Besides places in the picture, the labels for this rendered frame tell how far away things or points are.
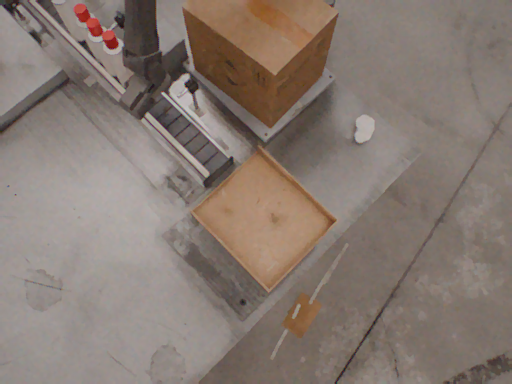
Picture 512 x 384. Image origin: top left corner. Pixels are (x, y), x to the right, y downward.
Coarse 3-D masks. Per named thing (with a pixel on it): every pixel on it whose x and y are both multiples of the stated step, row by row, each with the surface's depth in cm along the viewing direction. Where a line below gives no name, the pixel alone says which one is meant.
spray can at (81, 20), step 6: (78, 6) 110; (84, 6) 109; (78, 12) 109; (84, 12) 109; (78, 18) 111; (84, 18) 111; (78, 24) 113; (84, 24) 112; (84, 30) 114; (84, 36) 117; (90, 42) 118; (90, 48) 122; (96, 54) 123; (96, 60) 128
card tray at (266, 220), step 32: (256, 160) 124; (224, 192) 120; (256, 192) 121; (288, 192) 121; (224, 224) 118; (256, 224) 118; (288, 224) 118; (320, 224) 118; (256, 256) 115; (288, 256) 115
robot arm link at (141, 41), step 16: (128, 0) 85; (144, 0) 85; (128, 16) 88; (144, 16) 87; (128, 32) 90; (144, 32) 89; (128, 48) 93; (144, 48) 91; (128, 64) 96; (144, 64) 93; (160, 64) 97
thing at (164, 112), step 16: (48, 0) 135; (160, 96) 125; (160, 112) 123; (176, 112) 123; (176, 128) 121; (192, 128) 121; (192, 144) 120; (208, 144) 120; (208, 160) 119; (224, 160) 119; (208, 176) 117
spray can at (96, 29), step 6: (90, 18) 108; (96, 18) 108; (90, 24) 108; (96, 24) 108; (90, 30) 109; (96, 30) 109; (102, 30) 111; (90, 36) 111; (96, 36) 110; (96, 42) 111; (102, 42) 112; (96, 48) 114; (102, 48) 114; (102, 54) 116; (102, 60) 119; (108, 60) 119; (108, 66) 121; (108, 72) 125; (114, 72) 124
